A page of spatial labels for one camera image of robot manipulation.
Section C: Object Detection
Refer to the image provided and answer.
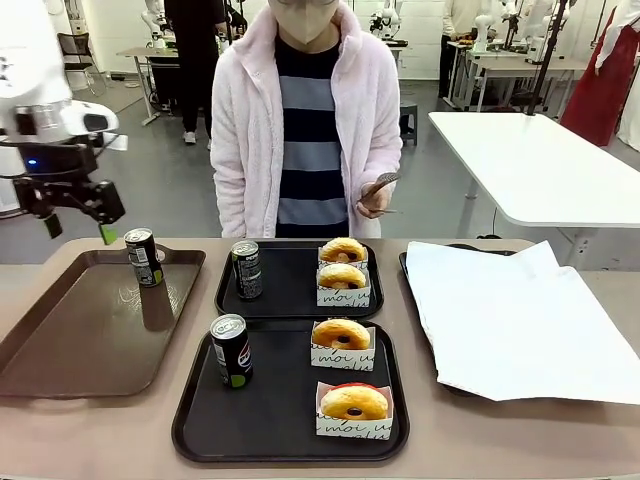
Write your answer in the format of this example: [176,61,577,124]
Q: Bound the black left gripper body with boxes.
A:
[13,142,100,191]

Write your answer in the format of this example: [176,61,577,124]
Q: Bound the black soda can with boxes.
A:
[209,313,255,389]
[123,227,164,289]
[230,240,264,301]

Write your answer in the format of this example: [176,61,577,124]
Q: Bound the small chocolate iced donut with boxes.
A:
[318,236,369,265]

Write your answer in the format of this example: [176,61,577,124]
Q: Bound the metal tongs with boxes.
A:
[356,172,404,216]

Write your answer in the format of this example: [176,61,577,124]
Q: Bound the person's left forearm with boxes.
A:
[372,134,404,201]

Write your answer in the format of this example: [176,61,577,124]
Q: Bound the person's right forearm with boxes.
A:
[209,139,251,239]

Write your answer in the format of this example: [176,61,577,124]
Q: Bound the person's left hand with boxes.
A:
[356,182,397,220]

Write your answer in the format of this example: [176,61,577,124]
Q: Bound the black office chair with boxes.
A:
[53,32,109,99]

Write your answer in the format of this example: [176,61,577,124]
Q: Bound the brown plastic tray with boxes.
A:
[0,243,207,400]

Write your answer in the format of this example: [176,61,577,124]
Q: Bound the grey background table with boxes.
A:
[462,49,591,112]
[115,46,221,127]
[382,42,409,76]

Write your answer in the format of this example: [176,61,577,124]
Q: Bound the person in pink jacket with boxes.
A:
[209,4,404,239]

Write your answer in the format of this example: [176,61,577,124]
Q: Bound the person in black clothes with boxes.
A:
[163,0,227,151]

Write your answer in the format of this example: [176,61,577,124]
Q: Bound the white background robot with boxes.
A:
[471,12,499,54]
[140,0,169,50]
[368,0,404,42]

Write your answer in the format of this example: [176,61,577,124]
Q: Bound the black square tray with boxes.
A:
[214,240,384,321]
[171,319,411,464]

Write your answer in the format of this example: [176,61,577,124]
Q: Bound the navy grey striped sweater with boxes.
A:
[273,35,350,239]

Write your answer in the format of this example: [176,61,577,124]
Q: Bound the beige face mask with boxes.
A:
[267,0,335,46]

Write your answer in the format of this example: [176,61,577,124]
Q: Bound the black tray under paper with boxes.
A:
[398,243,519,399]

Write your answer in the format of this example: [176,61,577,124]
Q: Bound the glazed donut with red icing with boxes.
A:
[319,382,390,420]

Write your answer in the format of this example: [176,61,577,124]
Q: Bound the grey plastic stool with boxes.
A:
[398,101,419,147]

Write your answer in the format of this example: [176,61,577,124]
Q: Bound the yellow donut in paper box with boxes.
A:
[314,381,394,442]

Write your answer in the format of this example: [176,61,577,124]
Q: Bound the person in white top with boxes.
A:
[437,0,482,100]

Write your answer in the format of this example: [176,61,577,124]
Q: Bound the white paper sheet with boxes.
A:
[403,239,640,405]

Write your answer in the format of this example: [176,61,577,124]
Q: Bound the white table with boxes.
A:
[427,110,640,259]

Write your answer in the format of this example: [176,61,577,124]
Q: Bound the black stand pole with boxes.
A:
[523,0,571,118]

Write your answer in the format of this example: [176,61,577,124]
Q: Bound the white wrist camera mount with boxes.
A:
[63,98,121,139]

